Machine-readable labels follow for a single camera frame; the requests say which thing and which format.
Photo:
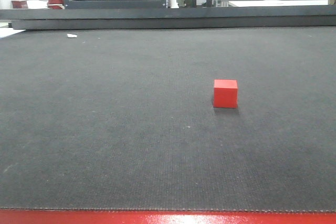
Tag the dark grey carpet mat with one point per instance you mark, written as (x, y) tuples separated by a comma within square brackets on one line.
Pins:
[(124, 119)]

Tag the red bag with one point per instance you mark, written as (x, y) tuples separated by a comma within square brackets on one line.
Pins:
[(55, 4)]

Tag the red magnetic cube block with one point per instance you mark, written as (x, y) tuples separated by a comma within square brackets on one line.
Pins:
[(225, 93)]

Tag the white work table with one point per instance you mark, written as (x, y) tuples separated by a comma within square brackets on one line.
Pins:
[(268, 3)]

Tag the red storage box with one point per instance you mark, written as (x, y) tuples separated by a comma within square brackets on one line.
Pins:
[(19, 4)]

